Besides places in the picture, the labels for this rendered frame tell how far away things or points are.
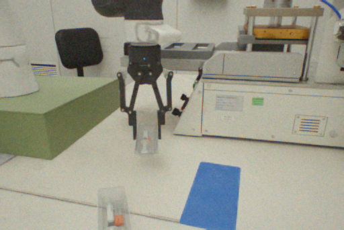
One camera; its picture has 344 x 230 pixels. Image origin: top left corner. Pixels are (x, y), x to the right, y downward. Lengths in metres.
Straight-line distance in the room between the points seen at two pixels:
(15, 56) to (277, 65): 0.72
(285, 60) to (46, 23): 2.57
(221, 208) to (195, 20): 2.05
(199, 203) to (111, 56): 2.29
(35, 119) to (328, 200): 0.67
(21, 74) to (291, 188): 0.78
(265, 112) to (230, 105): 0.10
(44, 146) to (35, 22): 2.45
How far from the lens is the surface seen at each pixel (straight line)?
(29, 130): 0.78
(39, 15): 3.11
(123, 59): 0.90
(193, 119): 0.83
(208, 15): 2.47
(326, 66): 0.84
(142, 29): 0.62
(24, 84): 0.95
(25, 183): 0.71
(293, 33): 0.86
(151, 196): 0.60
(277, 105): 0.82
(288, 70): 0.81
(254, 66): 0.79
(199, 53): 0.85
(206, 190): 0.63
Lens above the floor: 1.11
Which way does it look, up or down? 22 degrees down
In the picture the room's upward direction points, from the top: straight up
